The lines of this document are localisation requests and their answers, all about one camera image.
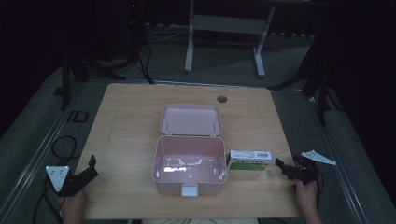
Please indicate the pink plastic storage box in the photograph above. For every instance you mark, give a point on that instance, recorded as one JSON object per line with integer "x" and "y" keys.
{"x": 190, "y": 155}

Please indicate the white and green medicine box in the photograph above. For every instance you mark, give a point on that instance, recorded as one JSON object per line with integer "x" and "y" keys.
{"x": 249, "y": 160}

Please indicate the black stand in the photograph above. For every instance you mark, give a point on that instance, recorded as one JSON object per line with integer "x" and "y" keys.
{"x": 322, "y": 99}
{"x": 67, "y": 81}

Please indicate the person's left hand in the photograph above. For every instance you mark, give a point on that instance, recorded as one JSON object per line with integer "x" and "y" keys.
{"x": 74, "y": 203}

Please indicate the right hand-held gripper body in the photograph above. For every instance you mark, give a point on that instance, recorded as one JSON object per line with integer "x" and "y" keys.
{"x": 306, "y": 170}

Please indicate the person's right hand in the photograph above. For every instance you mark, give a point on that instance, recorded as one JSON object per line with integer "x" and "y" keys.
{"x": 306, "y": 194}

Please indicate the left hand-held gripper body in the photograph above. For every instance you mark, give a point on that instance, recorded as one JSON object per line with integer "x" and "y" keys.
{"x": 59, "y": 179}

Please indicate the white metal desk frame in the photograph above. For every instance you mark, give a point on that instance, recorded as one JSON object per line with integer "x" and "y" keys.
{"x": 227, "y": 23}

